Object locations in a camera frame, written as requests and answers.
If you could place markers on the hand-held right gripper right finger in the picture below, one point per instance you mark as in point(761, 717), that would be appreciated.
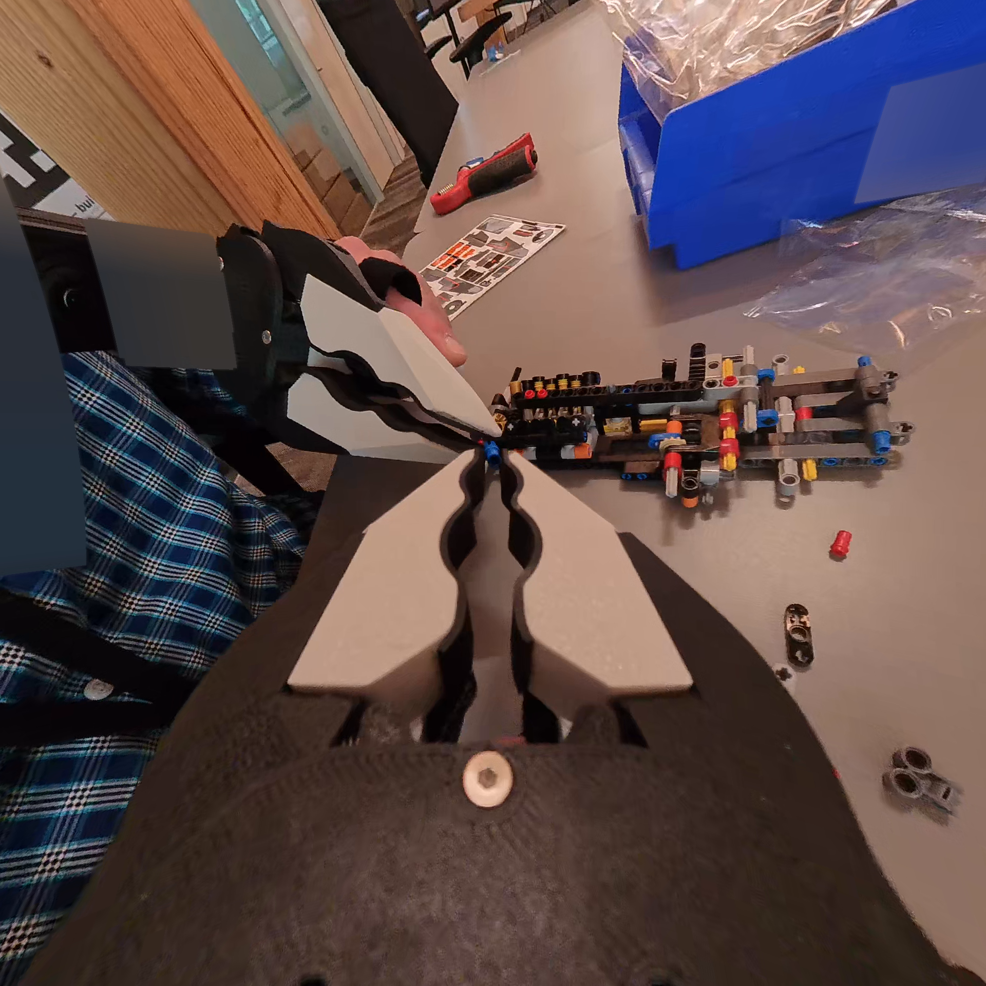
point(601, 608)

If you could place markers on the clear plastic bag pile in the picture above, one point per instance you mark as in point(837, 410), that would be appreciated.
point(732, 38)

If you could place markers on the dark grey double lego connector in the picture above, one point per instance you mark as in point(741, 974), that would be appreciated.
point(920, 786)

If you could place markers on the blue lego pin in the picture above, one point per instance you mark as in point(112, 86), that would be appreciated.
point(491, 454)

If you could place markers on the blue plastic bin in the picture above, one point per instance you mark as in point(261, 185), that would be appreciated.
point(770, 154)

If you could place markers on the black two-hole lego beam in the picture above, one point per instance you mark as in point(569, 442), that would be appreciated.
point(798, 633)

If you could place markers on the lego sticker sheet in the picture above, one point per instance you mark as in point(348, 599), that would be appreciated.
point(489, 262)

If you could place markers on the multicoloured lego assembly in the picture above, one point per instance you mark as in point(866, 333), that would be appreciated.
point(678, 393)

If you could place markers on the red lego bush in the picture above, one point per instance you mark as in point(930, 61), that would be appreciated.
point(840, 543)

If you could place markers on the black panel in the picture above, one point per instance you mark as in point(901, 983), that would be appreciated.
point(393, 77)

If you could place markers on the blue plaid shirt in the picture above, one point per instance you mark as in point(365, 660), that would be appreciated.
point(154, 524)

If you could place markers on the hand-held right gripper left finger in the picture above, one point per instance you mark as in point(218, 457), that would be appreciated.
point(377, 608)

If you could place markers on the red black screwdriver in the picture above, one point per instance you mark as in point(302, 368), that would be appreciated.
point(484, 173)

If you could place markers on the black white wall sign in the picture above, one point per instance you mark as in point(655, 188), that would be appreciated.
point(31, 162)

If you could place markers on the person's left hand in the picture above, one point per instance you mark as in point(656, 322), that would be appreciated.
point(439, 331)

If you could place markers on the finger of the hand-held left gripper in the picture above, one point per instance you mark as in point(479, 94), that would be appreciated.
point(347, 424)
point(416, 362)

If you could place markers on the black office chair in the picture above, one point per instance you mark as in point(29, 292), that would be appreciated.
point(481, 35)

